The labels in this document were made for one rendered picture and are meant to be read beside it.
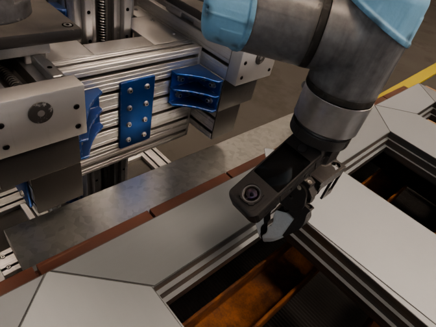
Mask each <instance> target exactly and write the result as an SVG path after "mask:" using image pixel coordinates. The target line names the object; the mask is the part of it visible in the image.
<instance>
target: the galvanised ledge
mask: <svg viewBox="0 0 436 327"><path fill-rule="evenodd" d="M293 114H294V113H292V114H289V115H286V116H284V117H281V118H279V119H276V120H274V121H271V122H270V123H267V124H264V125H262V126H260V127H257V128H254V129H252V130H249V131H247V132H244V133H242V134H240V135H237V136H234V137H233V138H230V139H227V140H225V141H222V142H220V143H217V144H215V145H212V146H210V147H207V148H205V149H203V150H201V151H198V152H195V153H193V154H190V155H188V156H185V157H183V158H181V159H178V160H175V161H173V162H171V163H168V164H165V165H163V166H161V167H158V168H156V169H153V170H151V171H148V172H146V173H143V174H141V175H138V176H135V177H134V178H131V179H129V180H126V181H124V182H121V183H119V184H116V185H114V186H112V187H109V188H106V189H104V190H102V191H99V192H96V193H94V194H92V195H89V196H87V197H84V198H82V199H79V200H76V201H75V202H72V203H69V204H66V205H65V206H62V207H60V208H57V209H55V210H52V211H50V212H47V213H45V214H42V215H40V216H37V217H35V218H33V219H30V220H28V221H25V222H23V223H20V224H17V225H16V226H13V227H10V228H7V229H6V230H3V231H4V233H5V236H6V240H7V241H8V243H9V245H10V247H11V249H12V251H13V253H14V255H15V257H16V258H17V260H18V262H19V264H20V266H21V268H22V270H23V271H24V270H25V269H28V268H29V267H32V268H33V269H34V271H37V267H36V264H38V263H40V262H42V261H44V260H46V259H48V258H50V257H52V256H54V255H56V254H59V253H61V252H63V251H65V250H67V249H69V248H71V247H73V246H75V245H77V244H79V243H81V242H83V241H85V240H87V239H89V238H91V237H93V236H96V235H97V234H100V233H101V232H104V231H105V230H108V229H110V228H112V227H114V226H116V225H118V224H120V223H122V222H124V221H126V220H128V219H131V218H133V217H135V216H137V215H139V214H141V213H143V212H145V211H148V212H149V210H150V209H151V208H153V207H155V206H157V205H159V204H161V203H163V202H165V201H167V200H169V199H172V198H173V197H175V196H178V195H180V194H182V193H184V192H186V191H188V190H190V189H192V188H194V187H196V186H198V185H200V184H203V183H205V182H207V181H209V180H211V179H213V178H215V177H217V176H219V175H221V174H223V173H226V172H227V171H229V170H231V169H233V168H235V167H237V166H239V165H241V164H243V163H245V162H248V161H250V160H252V159H254V158H256V157H258V156H260V155H262V154H264V153H265V152H264V148H268V149H275V148H277V147H278V146H279V145H281V144H282V143H283V142H284V141H285V140H286V139H287V138H288V137H289V136H290V135H292V134H293V132H292V131H291V128H290V122H291V119H292V116H293Z"/></svg>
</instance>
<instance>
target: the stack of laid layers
mask: <svg viewBox="0 0 436 327"><path fill-rule="evenodd" d="M418 115H420V116H422V117H423V118H425V119H429V120H431V121H433V122H435V123H436V103H433V104H432V105H430V106H429V107H427V108H426V109H424V110H423V111H421V112H419V113H418ZM382 152H384V153H385V154H387V155H389V156H390V157H392V158H394V159H395V160H396V161H398V162H400V163H401V164H403V165H404V166H406V167H408V168H409V169H410V170H412V171H414V172H415V173H417V174H418V175H420V176H421V177H423V178H425V179H426V180H428V181H429V182H431V183H432V184H434V185H436V159H435V158H434V157H432V156H430V155H429V154H427V153H425V152H424V151H422V150H420V149H419V148H417V147H415V146H414V145H412V144H410V143H409V142H407V141H406V140H404V139H402V138H400V137H399V136H397V135H396V134H393V133H392V132H389V133H388V134H386V135H384V136H383V137H382V138H380V139H378V140H377V141H375V142H374V143H372V144H371V145H369V146H368V147H366V148H365V149H363V150H362V151H360V152H359V153H357V154H355V155H354V156H353V157H351V158H349V159H348V160H347V161H345V162H343V164H344V165H345V166H346V168H345V170H344V172H345V173H347V174H348V175H351V174H352V173H354V172H355V171H357V170H358V169H359V168H361V167H362V166H364V165H365V164H366V163H368V162H369V161H371V160H372V159H373V158H375V157H376V156H377V155H379V154H380V153H382ZM284 239H286V240H287V241H288V242H289V243H290V244H291V245H292V246H293V247H295V248H296V249H297V250H298V251H299V253H301V254H302V255H303V256H304V257H305V258H306V259H307V260H308V261H309V262H311V263H312V264H313V265H314V266H315V267H316V268H317V269H318V270H320V272H321V273H322V274H323V275H325V277H327V278H328V279H329V280H330V281H331V282H332V283H333V284H334V285H336V286H337V287H338V288H339V289H340V290H341V291H342V292H343V293H344V294H345V295H346V296H347V297H348V298H349V299H350V300H352V301H353V302H354V303H355V304H356V305H357V306H358V307H359V308H361V309H362V310H363V311H364V312H365V313H366V314H367V315H368V316H369V317H370V318H371V319H372V320H373V321H374V322H376V323H377V324H378V325H379V326H380V327H436V324H434V323H433V322H431V321H430V320H429V319H428V318H427V317H425V316H424V315H423V314H421V312H419V311H418V310H417V309H415V308H414V307H413V306H412V305H411V304H409V303H408V302H406V301H405V300H404V299H403V298H402V297H400V296H399V295H398V294H396V293H395V292H394V291H393V290H392V289H390V288H389V287H388V286H386V285H385V284H384V283H383V282H382V281H380V280H379V279H377V278H376V277H375V276H374V275H373V274H371V273H370V272H369V271H368V270H366V269H365V268H364V267H363V266H361V265H360V264H359V263H358V262H357V261H355V260H354V259H353V258H351V257H350V256H349V255H348V254H347V253H345V252H344V251H343V250H341V249H340V248H339V247H338V246H337V245H335V244H334V243H332V242H331V241H330V240H329V239H328V238H327V237H325V236H324V235H322V234H321V233H320V232H319V231H318V230H316V229H315V228H314V227H312V226H311V225H310V224H309V223H306V224H305V225H304V226H303V227H302V228H301V229H299V230H297V231H296V232H294V233H292V234H290V235H288V236H285V237H284ZM259 240H261V238H260V237H259V235H258V231H257V228H256V223H250V224H249V225H247V226H246V227H244V228H243V229H241V230H240V231H238V232H237V233H235V234H234V235H232V236H231V237H229V238H228V239H226V240H224V241H223V242H222V243H220V244H218V245H217V246H216V247H214V248H212V249H211V250H209V251H208V252H206V253H205V254H203V255H202V256H200V257H199V258H197V259H196V260H194V261H192V262H191V263H190V264H188V265H186V266H185V267H183V268H182V269H180V270H179V271H177V272H176V273H174V274H173V275H171V276H170V277H168V278H167V279H165V280H164V281H162V282H160V283H159V284H158V285H156V286H153V288H154V290H155V291H156V292H157V294H158V295H159V296H160V298H161V299H162V300H163V302H164V303H165V305H166V306H167V307H168V308H169V310H170V311H171V313H172V314H173V315H174V316H175V318H176V319H177V321H178V322H179V323H180V324H181V326H182V327H184V326H183V325H182V323H181V322H180V321H179V319H178V318H177V317H176V315H175V314H174V313H173V311H172V310H171V308H170V307H169V305H170V304H172V303H173V302H174V301H176V300H177V299H179V298H180V297H181V296H183V295H184V294H186V293H187V292H188V291H190V290H191V289H193V288H194V287H195V286H196V285H198V284H200V283H201V282H202V281H204V280H205V279H207V278H208V277H209V276H211V275H212V274H213V273H215V272H216V271H218V270H219V269H220V268H221V267H223V266H225V265H226V264H227V263H229V262H230V261H232V260H233V259H234V258H236V257H237V256H238V255H240V254H241V253H242V252H244V251H246V249H248V248H250V247H251V246H253V244H255V243H257V242H258V241H259Z"/></svg>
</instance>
